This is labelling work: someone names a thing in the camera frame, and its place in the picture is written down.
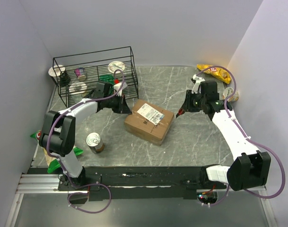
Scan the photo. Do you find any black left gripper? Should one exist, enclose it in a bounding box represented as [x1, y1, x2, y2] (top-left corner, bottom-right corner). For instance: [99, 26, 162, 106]
[104, 94, 131, 114]

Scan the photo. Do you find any brown cardboard express box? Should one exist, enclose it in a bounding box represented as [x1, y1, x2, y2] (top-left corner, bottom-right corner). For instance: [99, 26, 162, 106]
[124, 99, 174, 146]

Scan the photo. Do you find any red black utility knife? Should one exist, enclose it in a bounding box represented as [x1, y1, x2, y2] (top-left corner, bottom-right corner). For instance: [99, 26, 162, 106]
[176, 108, 185, 118]

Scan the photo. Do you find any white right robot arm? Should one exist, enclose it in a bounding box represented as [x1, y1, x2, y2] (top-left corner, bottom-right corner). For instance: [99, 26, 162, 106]
[177, 77, 271, 191]

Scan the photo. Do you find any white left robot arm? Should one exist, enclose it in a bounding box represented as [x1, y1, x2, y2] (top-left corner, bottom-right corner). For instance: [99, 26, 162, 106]
[38, 81, 131, 190]

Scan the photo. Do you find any green lid canister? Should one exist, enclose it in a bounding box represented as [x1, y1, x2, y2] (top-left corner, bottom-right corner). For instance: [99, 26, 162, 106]
[99, 74, 114, 84]

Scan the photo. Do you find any Chobani yogurt cup right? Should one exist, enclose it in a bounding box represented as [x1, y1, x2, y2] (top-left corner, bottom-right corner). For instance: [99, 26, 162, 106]
[222, 87, 239, 102]

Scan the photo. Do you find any yellow Lays chips bag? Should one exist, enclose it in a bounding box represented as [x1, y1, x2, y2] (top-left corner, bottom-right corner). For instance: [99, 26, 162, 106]
[197, 64, 231, 84]

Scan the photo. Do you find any Chobani yogurt cup in rack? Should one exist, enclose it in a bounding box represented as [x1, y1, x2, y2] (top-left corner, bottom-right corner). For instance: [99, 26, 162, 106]
[108, 61, 126, 74]

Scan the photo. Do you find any silver tin can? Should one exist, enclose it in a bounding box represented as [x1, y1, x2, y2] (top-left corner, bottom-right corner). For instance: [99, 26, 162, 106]
[86, 132, 105, 154]

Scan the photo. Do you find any white round container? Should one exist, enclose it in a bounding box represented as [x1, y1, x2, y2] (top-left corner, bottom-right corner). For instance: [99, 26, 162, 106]
[69, 82, 88, 96]

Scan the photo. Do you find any purple label small cup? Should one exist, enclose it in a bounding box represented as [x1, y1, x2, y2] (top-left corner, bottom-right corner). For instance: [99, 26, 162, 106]
[74, 67, 87, 80]

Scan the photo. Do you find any black cone object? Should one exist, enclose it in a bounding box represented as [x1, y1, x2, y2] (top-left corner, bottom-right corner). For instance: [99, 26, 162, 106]
[59, 71, 71, 87]

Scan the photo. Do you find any white paper cup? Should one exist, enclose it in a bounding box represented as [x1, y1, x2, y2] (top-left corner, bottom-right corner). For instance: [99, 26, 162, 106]
[48, 64, 65, 83]

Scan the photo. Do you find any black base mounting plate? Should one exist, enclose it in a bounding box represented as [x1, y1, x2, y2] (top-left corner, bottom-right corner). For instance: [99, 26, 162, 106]
[58, 166, 226, 201]

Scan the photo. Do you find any green chips bag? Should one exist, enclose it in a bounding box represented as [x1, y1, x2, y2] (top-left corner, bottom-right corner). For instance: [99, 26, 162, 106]
[30, 130, 83, 174]

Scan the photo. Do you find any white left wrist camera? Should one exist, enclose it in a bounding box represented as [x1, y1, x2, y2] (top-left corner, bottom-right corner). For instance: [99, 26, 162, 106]
[113, 79, 127, 96]

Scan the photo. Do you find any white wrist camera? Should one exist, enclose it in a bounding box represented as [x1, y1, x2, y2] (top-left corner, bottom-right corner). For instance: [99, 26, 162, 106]
[191, 74, 205, 94]
[113, 79, 127, 96]

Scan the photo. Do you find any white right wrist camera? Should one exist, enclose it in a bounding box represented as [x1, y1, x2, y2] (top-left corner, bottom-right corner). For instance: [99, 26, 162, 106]
[191, 74, 205, 94]

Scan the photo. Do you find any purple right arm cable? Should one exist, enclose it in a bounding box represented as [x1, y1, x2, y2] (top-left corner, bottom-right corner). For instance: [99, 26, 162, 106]
[196, 65, 286, 209]

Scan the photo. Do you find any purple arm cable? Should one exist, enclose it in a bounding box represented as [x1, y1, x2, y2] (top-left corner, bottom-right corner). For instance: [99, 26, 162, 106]
[46, 69, 125, 215]
[196, 65, 286, 209]

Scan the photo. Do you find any black wire basket rack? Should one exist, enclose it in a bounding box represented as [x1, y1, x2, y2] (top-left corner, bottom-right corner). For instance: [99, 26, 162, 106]
[52, 46, 139, 107]

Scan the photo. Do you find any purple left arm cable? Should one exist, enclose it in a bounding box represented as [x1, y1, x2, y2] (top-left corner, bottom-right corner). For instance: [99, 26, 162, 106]
[46, 69, 125, 215]

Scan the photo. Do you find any aluminium frame rail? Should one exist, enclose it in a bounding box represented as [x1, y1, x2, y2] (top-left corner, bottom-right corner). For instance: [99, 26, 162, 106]
[5, 151, 277, 227]

